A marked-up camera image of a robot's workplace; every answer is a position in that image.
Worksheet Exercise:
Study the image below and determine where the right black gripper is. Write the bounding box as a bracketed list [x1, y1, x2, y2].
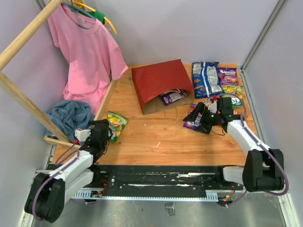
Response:
[183, 102, 221, 134]

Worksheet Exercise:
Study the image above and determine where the purple snack packet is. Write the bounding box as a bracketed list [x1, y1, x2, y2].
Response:
[159, 89, 187, 106]
[183, 102, 204, 130]
[217, 67, 239, 86]

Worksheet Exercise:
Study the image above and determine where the yellow M&M's packet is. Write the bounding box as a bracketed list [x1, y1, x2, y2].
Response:
[203, 97, 214, 108]

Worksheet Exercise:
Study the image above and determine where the green snack packet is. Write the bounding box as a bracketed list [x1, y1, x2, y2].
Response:
[107, 111, 129, 142]
[222, 85, 243, 108]

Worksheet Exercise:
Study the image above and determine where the blue Doritos chip bag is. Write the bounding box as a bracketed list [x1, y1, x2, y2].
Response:
[192, 62, 224, 99]

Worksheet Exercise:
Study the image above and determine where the red paper bag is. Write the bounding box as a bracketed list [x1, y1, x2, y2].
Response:
[132, 59, 194, 115]

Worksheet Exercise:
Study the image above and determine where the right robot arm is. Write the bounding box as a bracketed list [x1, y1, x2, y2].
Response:
[183, 96, 289, 195]

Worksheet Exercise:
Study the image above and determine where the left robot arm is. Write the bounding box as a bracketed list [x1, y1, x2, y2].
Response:
[24, 119, 112, 223]

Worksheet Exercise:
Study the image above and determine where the blue cloth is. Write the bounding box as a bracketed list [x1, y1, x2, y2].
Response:
[45, 100, 95, 141]

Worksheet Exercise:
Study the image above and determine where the wooden clothes rack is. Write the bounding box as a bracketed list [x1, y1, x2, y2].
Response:
[0, 0, 119, 149]

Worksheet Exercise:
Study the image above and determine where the pink t-shirt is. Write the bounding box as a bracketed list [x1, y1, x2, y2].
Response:
[48, 4, 128, 114]

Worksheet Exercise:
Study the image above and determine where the green hanger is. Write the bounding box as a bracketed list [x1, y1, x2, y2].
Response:
[62, 0, 106, 24]

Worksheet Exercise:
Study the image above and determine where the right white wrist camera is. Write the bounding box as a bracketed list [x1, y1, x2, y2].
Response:
[207, 96, 217, 114]

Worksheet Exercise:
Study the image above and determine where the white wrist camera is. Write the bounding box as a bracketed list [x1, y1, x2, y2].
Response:
[74, 129, 91, 145]
[207, 96, 217, 114]

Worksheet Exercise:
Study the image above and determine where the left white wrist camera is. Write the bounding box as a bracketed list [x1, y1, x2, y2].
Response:
[74, 129, 91, 145]

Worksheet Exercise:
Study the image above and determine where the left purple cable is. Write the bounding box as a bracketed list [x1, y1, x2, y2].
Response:
[31, 141, 100, 220]

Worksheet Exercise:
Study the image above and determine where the purple cable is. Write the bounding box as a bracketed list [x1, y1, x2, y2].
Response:
[220, 93, 290, 209]
[31, 141, 100, 220]

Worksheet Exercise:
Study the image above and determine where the aluminium frame post right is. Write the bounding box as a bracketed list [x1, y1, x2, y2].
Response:
[240, 0, 289, 71]

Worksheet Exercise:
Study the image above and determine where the aluminium frame post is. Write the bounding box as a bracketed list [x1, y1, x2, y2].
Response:
[240, 0, 289, 71]
[34, 0, 46, 10]

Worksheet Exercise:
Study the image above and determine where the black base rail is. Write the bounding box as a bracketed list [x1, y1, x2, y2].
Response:
[85, 165, 241, 199]

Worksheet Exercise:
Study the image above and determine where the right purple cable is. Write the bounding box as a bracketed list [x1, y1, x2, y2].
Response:
[220, 93, 290, 209]

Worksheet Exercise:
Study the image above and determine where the aluminium frame post left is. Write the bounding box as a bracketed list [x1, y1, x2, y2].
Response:
[34, 0, 46, 10]

